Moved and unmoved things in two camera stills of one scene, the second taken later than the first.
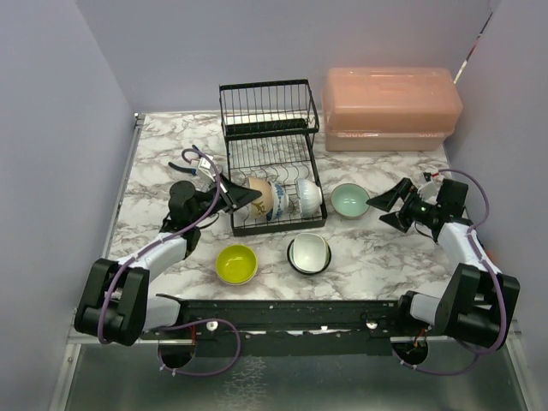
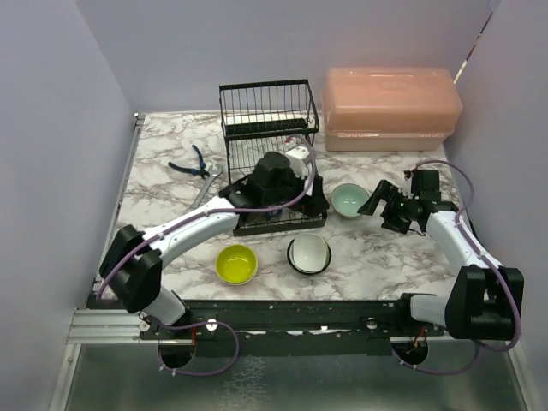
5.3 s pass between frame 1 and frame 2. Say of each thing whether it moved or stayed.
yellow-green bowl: stayed
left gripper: moved
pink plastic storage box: stayed
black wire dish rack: stayed
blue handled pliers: moved
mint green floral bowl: stayed
